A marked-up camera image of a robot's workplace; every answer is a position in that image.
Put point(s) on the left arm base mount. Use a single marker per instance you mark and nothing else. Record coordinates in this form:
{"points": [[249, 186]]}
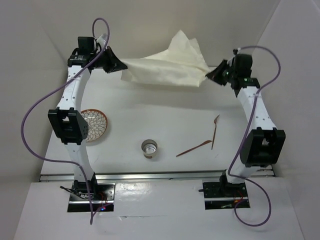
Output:
{"points": [[102, 200]]}

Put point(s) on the copper fork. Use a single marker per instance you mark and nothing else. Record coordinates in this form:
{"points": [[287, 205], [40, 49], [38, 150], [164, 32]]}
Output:
{"points": [[214, 132]]}

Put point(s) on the metal cup with band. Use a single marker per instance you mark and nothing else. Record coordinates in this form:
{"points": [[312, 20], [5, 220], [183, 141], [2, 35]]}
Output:
{"points": [[149, 148]]}

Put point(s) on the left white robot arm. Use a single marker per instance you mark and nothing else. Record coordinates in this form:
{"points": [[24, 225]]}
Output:
{"points": [[66, 120]]}

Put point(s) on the copper knife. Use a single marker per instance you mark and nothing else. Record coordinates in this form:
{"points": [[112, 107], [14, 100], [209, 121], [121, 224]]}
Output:
{"points": [[194, 148]]}

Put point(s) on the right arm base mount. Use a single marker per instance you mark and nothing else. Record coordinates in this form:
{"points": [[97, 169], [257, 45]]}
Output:
{"points": [[218, 197]]}

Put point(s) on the aluminium rail front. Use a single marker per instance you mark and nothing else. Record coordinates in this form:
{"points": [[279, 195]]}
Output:
{"points": [[150, 176]]}

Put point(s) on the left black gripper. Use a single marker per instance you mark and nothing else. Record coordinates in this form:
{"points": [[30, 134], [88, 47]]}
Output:
{"points": [[115, 64]]}

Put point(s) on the patterned ceramic plate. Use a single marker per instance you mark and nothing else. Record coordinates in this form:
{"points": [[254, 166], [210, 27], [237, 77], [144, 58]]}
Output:
{"points": [[97, 123]]}

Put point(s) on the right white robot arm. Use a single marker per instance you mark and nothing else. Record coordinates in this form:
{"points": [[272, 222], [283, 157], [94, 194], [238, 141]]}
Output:
{"points": [[262, 141]]}

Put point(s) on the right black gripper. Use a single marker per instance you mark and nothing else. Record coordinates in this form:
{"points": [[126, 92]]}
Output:
{"points": [[215, 74]]}

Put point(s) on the cream cloth placemat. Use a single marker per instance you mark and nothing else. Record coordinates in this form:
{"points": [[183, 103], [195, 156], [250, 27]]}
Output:
{"points": [[181, 64]]}

